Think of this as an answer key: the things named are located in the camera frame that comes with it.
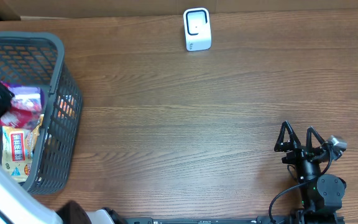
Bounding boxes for white barcode scanner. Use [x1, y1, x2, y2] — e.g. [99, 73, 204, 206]
[183, 7, 212, 52]

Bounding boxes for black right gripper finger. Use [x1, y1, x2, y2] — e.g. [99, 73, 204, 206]
[274, 121, 301, 152]
[305, 126, 326, 151]

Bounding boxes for grey plastic basket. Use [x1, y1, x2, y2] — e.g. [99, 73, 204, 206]
[0, 32, 83, 195]

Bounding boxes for red purple snack packet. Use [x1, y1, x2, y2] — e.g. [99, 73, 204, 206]
[0, 82, 45, 130]

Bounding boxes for white yellow snack bag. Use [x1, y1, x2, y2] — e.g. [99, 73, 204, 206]
[1, 114, 44, 183]

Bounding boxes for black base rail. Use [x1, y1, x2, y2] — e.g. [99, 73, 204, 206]
[104, 207, 345, 224]

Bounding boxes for orange white snack packet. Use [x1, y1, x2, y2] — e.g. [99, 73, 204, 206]
[57, 95, 76, 119]

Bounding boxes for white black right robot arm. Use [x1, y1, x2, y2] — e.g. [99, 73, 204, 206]
[268, 121, 347, 223]

